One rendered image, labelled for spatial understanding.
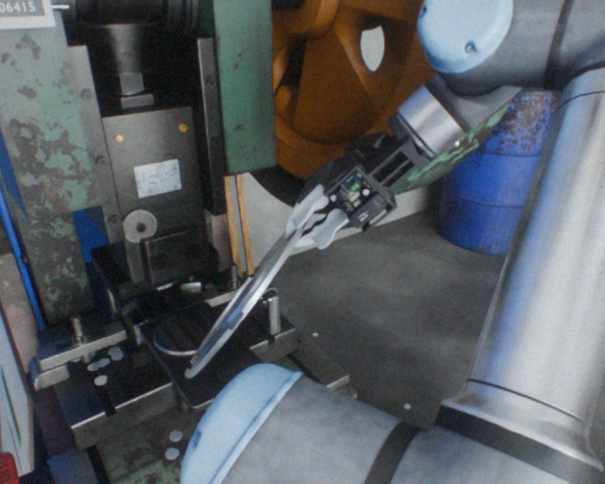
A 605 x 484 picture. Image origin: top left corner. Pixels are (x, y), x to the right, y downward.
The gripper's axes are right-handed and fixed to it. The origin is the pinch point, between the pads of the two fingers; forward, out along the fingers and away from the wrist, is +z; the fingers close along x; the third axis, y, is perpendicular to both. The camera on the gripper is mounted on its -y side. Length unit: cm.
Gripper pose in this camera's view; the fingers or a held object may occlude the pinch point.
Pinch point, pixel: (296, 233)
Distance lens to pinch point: 66.4
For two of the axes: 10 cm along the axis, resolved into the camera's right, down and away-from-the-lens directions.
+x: 7.1, 6.4, 3.0
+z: -7.1, 6.1, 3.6
